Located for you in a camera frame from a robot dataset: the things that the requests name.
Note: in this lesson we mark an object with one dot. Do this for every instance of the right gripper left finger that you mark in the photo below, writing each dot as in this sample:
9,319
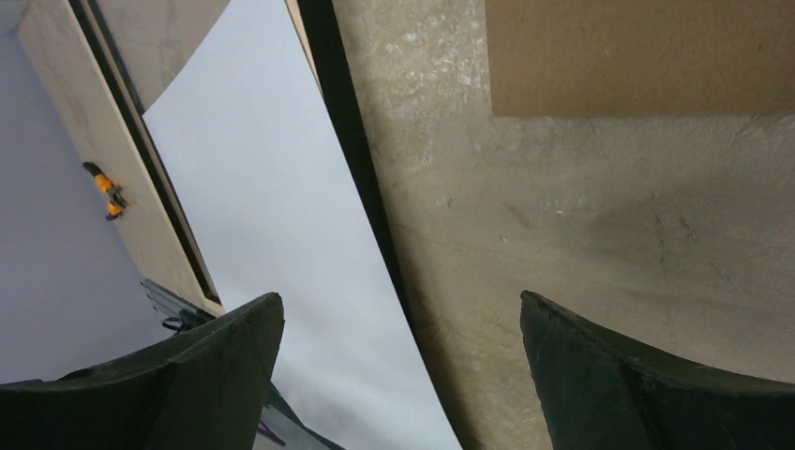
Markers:
202,389

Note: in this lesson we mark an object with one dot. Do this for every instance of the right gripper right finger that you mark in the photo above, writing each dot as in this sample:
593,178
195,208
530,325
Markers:
600,389

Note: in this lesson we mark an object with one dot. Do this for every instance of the printed photo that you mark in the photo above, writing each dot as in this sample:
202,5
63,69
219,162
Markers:
257,166

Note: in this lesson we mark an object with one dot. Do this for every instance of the black wooden picture frame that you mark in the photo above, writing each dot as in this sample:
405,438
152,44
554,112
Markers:
73,53

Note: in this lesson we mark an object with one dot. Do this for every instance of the clear acrylic sheet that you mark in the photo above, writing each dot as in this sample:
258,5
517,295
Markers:
156,38

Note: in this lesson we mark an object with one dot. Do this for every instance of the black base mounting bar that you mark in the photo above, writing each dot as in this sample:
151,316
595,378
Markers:
280,427

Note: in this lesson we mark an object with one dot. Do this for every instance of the brown backing board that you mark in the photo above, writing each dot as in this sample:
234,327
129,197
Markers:
633,58

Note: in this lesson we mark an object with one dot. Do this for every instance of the aluminium rail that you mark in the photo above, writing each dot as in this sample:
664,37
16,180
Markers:
178,314

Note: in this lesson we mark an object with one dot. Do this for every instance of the orange handled pliers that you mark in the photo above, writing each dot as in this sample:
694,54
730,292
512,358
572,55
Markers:
116,204

